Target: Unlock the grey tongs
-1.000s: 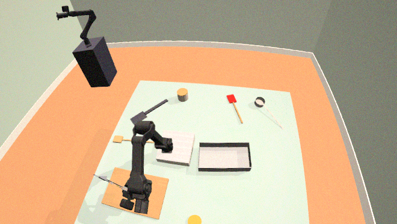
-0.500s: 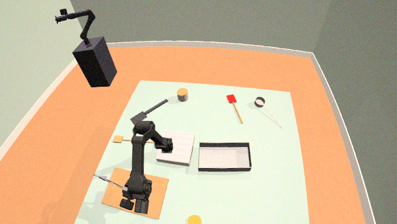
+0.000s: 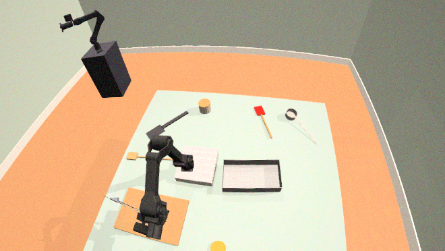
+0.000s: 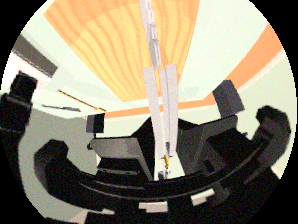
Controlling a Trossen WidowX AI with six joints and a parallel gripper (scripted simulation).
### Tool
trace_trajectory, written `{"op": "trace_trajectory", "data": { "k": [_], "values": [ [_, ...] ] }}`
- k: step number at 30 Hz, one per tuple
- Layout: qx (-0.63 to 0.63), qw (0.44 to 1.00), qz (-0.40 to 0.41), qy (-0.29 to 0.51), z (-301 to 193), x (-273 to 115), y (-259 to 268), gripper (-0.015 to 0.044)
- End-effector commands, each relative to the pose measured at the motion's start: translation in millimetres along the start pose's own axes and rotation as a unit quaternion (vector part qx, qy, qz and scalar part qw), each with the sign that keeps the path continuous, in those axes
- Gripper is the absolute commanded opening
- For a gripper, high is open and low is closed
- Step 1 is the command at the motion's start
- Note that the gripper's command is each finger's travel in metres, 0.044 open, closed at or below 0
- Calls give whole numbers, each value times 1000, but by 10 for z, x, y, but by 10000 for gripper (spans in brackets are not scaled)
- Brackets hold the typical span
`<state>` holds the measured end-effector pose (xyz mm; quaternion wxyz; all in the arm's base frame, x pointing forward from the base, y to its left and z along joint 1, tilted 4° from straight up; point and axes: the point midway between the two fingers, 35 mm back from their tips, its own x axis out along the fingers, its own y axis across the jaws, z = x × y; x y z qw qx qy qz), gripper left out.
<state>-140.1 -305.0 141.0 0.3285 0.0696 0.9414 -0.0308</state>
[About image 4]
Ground light wooden board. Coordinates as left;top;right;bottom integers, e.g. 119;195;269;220
44;0;200;103

